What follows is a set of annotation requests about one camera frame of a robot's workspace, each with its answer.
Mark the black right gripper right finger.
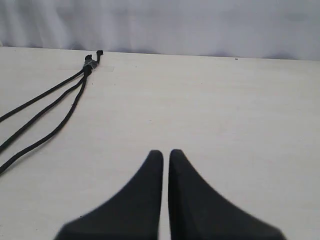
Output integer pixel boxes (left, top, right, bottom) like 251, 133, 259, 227
168, 149, 286, 240

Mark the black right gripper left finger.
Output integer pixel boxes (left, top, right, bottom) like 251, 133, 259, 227
55, 150, 164, 240

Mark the black rope strand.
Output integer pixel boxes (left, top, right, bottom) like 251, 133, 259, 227
0, 50, 104, 153
0, 66, 92, 175
0, 70, 84, 122

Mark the white backdrop curtain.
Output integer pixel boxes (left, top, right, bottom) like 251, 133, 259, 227
0, 0, 320, 61

